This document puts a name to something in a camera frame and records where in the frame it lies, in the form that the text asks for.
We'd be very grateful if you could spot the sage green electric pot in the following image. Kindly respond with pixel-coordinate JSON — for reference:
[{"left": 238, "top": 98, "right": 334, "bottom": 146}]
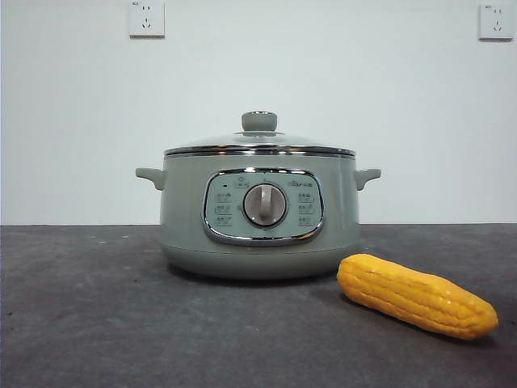
[{"left": 135, "top": 150, "right": 382, "bottom": 280}]

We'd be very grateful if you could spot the white wall socket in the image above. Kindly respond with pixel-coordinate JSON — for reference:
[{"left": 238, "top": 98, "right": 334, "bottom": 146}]
[
  {"left": 477, "top": 3, "right": 515, "bottom": 42},
  {"left": 128, "top": 0, "right": 166, "bottom": 40}
]

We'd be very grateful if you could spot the yellow corn cob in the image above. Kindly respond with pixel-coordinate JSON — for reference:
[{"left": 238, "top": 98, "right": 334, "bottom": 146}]
[{"left": 336, "top": 253, "right": 500, "bottom": 341}]

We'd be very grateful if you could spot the glass lid with green knob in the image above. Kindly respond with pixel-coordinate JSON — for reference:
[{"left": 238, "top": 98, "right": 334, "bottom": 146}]
[{"left": 164, "top": 110, "right": 357, "bottom": 157}]

